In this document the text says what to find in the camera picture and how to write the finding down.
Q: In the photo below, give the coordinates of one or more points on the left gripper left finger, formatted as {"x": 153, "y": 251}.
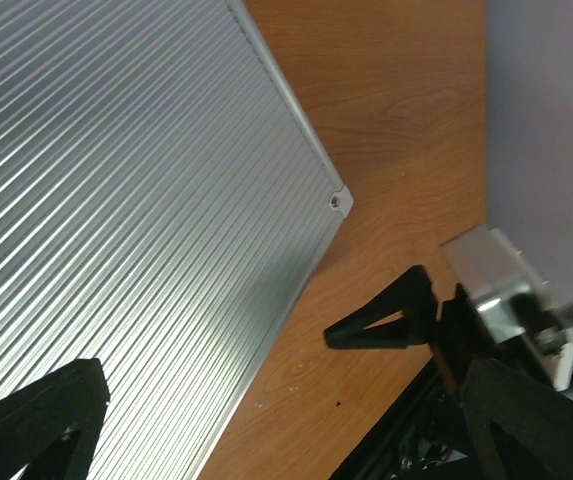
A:
{"x": 50, "y": 428}

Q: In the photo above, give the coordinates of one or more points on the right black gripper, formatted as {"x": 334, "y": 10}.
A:
{"x": 405, "y": 314}

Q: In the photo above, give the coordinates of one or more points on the aluminium poker case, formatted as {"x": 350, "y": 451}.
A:
{"x": 163, "y": 203}

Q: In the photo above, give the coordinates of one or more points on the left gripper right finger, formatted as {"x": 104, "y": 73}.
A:
{"x": 520, "y": 428}

